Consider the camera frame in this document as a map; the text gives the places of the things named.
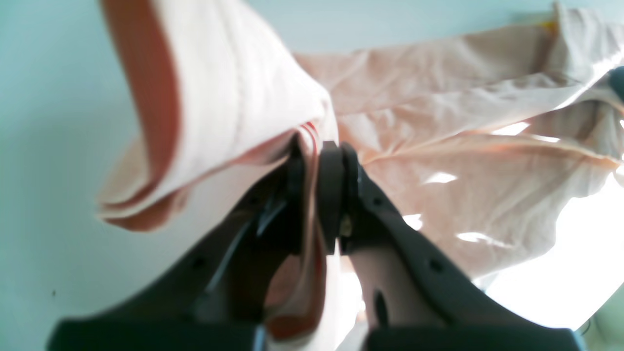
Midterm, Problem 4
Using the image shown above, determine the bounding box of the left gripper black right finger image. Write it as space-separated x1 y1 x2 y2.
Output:
317 142 584 351

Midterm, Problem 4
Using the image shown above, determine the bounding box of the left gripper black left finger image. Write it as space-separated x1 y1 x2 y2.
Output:
47 141 306 351

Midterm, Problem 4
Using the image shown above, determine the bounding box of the peach pink T-shirt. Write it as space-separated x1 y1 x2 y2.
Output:
95 0 624 351

